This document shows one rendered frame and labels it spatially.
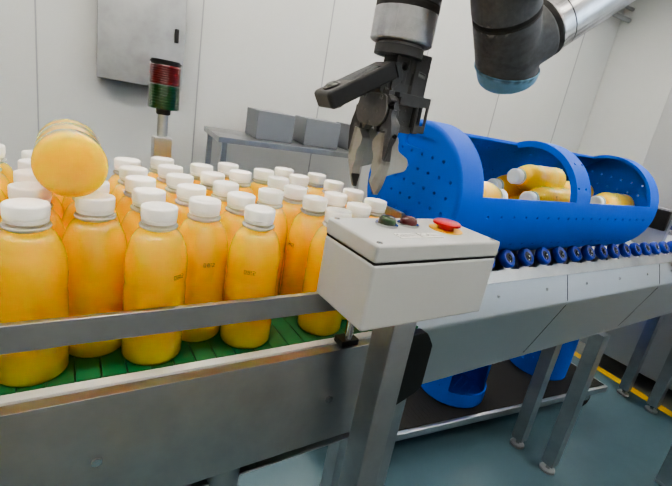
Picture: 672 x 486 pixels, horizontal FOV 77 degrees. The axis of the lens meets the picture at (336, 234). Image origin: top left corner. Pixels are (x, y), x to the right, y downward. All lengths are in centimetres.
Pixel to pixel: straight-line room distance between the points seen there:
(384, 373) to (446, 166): 42
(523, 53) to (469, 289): 33
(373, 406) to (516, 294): 59
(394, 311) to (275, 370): 19
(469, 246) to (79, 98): 372
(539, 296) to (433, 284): 70
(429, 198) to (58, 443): 68
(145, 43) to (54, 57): 68
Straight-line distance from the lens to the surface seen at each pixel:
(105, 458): 59
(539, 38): 69
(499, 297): 105
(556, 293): 125
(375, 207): 71
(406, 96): 64
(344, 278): 48
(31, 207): 48
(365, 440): 64
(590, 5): 75
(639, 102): 671
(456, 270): 52
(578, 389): 189
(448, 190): 82
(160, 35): 380
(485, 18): 64
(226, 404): 59
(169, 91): 99
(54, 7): 405
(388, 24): 63
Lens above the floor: 122
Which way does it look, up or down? 16 degrees down
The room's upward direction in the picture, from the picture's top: 10 degrees clockwise
